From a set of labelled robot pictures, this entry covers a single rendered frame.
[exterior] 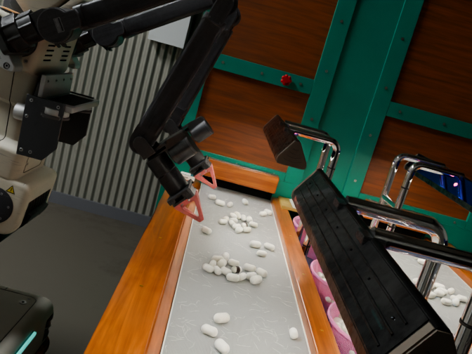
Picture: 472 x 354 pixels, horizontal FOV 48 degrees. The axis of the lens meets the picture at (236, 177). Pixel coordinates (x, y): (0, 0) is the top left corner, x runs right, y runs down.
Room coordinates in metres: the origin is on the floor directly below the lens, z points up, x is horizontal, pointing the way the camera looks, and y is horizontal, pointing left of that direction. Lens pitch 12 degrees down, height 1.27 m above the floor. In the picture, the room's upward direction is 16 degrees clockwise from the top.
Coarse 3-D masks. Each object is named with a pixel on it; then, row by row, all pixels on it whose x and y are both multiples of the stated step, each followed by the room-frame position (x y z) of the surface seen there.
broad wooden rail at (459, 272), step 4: (428, 240) 2.16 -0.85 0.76; (448, 244) 2.17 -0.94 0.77; (456, 248) 2.15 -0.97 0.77; (452, 268) 1.89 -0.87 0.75; (456, 268) 1.87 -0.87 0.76; (456, 272) 1.86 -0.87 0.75; (460, 272) 1.84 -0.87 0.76; (464, 272) 1.83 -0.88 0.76; (468, 272) 1.84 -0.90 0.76; (460, 276) 1.83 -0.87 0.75; (464, 276) 1.80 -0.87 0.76; (468, 276) 1.79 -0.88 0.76; (464, 280) 1.79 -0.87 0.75; (468, 280) 1.77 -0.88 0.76; (468, 284) 1.76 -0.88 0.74
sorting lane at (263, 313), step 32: (224, 192) 2.09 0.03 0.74; (192, 224) 1.59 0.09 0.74; (192, 256) 1.33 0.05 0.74; (256, 256) 1.47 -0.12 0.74; (192, 288) 1.14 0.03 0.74; (224, 288) 1.19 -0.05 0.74; (256, 288) 1.24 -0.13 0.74; (288, 288) 1.30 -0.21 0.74; (192, 320) 1.00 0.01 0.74; (256, 320) 1.07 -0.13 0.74; (288, 320) 1.12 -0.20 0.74; (192, 352) 0.88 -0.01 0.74; (256, 352) 0.94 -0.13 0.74; (288, 352) 0.98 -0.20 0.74
